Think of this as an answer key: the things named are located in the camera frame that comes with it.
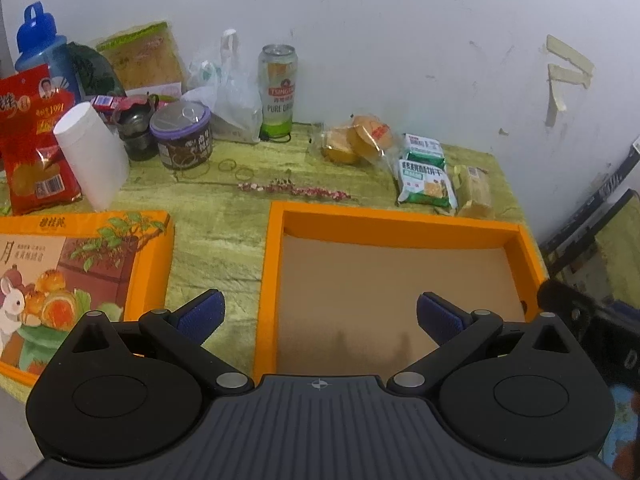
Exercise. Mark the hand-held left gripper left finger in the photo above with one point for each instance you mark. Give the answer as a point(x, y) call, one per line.
point(202, 312)

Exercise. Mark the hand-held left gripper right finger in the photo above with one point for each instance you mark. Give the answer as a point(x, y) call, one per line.
point(440, 317)

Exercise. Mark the orange cardboard box base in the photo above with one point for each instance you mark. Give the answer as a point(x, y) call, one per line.
point(350, 280)

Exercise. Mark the orange rabbit print box lid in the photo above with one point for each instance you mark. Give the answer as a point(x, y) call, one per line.
point(100, 240)

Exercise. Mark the beige pastry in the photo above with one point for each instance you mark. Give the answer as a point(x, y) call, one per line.
point(475, 192)

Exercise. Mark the green and white biscuit packet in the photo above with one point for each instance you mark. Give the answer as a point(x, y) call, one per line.
point(424, 150)
point(427, 185)

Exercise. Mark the round cake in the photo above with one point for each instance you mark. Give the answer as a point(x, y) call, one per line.
point(340, 147)
point(372, 132)

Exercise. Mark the green wood-grain desktop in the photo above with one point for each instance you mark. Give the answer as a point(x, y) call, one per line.
point(220, 240)

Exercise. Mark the large tan rubber band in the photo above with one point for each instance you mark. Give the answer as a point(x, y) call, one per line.
point(197, 177)

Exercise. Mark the black bulky object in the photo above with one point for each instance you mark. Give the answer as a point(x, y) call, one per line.
point(600, 340)

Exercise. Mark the purple lidded can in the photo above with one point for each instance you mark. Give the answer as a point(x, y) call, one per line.
point(182, 150)

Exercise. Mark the white paper cylinder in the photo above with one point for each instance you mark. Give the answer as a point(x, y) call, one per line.
point(95, 160)

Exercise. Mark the dark glass jar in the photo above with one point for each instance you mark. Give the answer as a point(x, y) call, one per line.
point(135, 135)

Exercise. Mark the white plastic bag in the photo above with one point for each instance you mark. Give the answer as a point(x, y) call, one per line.
point(235, 105)

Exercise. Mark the blue floor mat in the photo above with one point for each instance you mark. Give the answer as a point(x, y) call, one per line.
point(625, 425)

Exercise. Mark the black patterned long board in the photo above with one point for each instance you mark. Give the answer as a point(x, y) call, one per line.
point(617, 175)

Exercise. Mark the green and silver beer can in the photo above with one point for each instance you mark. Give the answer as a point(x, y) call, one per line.
point(277, 95)

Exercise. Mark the red snack bag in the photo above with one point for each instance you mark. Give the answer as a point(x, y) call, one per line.
point(30, 160)

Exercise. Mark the small red box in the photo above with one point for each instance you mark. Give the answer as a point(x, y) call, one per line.
point(105, 102)

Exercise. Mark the green edged clear food packet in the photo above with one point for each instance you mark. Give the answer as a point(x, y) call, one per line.
point(145, 60)

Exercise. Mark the blue water bottle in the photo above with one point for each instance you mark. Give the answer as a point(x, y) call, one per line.
point(37, 35)

